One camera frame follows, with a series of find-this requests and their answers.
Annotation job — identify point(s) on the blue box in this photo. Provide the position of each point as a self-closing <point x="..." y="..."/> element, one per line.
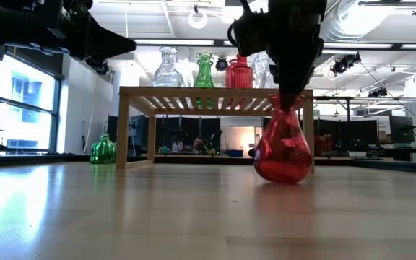
<point x="235" y="153"/>

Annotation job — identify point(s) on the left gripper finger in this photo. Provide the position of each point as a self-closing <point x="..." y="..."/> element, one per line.
<point x="114" y="48"/>
<point x="110" y="34"/>

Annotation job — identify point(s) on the large window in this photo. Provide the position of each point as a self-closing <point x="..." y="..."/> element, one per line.
<point x="24" y="83"/>

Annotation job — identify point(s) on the long ceiling light bar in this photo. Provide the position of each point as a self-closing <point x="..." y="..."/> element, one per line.
<point x="175" y="42"/>

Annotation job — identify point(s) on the black partition screen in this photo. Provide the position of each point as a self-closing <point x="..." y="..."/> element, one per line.
<point x="193" y="131"/>

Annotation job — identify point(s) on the silver air duct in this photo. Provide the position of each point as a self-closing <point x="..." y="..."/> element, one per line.
<point x="359" y="18"/>

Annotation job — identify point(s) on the red round glass vase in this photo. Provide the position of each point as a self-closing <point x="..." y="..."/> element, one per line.
<point x="283" y="151"/>

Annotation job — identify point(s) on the person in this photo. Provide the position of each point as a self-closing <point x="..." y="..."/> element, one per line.
<point x="324" y="142"/>

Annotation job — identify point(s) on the wooden slatted shelf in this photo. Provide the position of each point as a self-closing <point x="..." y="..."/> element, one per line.
<point x="211" y="92"/>

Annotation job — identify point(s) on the background black robot arm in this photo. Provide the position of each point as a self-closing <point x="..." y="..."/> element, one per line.
<point x="211" y="142"/>

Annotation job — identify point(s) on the black computer monitor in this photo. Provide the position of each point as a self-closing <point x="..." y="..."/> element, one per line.
<point x="402" y="129"/>

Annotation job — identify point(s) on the green twisted glass vase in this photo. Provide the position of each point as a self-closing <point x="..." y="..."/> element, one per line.
<point x="205" y="76"/>

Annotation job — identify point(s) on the black track spotlight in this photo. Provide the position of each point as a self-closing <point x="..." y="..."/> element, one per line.
<point x="377" y="93"/>
<point x="345" y="63"/>

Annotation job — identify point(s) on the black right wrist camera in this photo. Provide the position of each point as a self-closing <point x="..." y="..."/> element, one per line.
<point x="249" y="34"/>

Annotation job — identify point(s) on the black oval speaker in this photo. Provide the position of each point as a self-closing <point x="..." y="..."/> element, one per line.
<point x="251" y="152"/>

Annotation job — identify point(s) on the clear glass vase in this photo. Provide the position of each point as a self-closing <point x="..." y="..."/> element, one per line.
<point x="262" y="72"/>
<point x="167" y="74"/>

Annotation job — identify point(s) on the black ceiling camera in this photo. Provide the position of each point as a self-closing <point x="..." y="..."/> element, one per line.
<point x="103" y="68"/>
<point x="221" y="64"/>

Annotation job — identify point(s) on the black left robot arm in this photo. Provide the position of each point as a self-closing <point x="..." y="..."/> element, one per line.
<point x="16" y="25"/>

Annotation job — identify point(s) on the red ribbed bottle vase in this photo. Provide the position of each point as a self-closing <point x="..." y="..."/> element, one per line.
<point x="242" y="77"/>

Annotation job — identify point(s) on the small green ribbed vase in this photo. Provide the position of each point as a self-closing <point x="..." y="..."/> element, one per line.
<point x="103" y="151"/>

